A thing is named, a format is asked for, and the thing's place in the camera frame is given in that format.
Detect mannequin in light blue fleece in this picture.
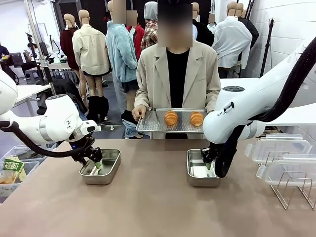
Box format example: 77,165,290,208
105,0,139,111

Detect mannequin in dark red sweater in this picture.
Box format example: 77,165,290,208
60,13,80,71

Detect person's right forearm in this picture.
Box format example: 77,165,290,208
134,89,152,109

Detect stainless steel food container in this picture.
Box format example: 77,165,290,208
79,148,122,185
186,149,221,188

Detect mannequin in plaid hoodie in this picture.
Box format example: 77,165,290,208
140,1,158,51

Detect black jacket on chair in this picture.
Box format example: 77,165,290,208
53,78,87,115

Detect person's right hand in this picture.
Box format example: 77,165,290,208
131,104,149,122

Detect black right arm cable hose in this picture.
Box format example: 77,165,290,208
214,37,316,178

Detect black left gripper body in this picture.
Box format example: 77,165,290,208
68,137,103,163

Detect mannequin in black jacket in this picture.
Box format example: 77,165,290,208
192,2,215,47

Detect mannequin in white shirt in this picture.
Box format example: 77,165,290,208
211,1,253,70

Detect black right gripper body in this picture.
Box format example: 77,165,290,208
200,146,219,162

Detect black boots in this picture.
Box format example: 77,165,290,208
86,95,110,123

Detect grey metal stand pole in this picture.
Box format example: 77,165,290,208
24,0,57,96

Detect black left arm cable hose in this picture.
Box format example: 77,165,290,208
0,120,83,159

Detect golden croissant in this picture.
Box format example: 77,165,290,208
190,111,204,127
164,110,179,127

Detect green snack bag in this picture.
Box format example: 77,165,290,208
1,156,27,184

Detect silver baking tray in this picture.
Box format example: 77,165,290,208
135,107,207,133

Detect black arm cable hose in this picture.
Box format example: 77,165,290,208
214,37,316,178
0,120,83,159

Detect metal wire lid rack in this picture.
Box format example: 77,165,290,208
265,150,316,210

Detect clear plastic storage bin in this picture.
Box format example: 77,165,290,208
0,160,40,204
0,145,47,161

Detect clear plastic container lid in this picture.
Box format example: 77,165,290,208
244,134,313,166
256,154,316,187

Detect black tripod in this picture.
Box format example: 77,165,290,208
259,17,275,79

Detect mannequin in red jacket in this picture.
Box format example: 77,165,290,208
125,11,146,60

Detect background person in dark shirt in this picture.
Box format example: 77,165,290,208
0,41,19,84

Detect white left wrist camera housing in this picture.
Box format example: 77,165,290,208
80,120,102,134

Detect metal tongs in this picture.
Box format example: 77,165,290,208
142,108,160,125

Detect person's left forearm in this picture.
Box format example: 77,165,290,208
204,92,222,114

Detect mannequin in cream jacket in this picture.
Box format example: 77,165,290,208
72,9,111,99

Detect person in beige blazer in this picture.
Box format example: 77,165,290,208
134,0,222,139

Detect mannequin in black coat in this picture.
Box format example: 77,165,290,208
237,2,260,50

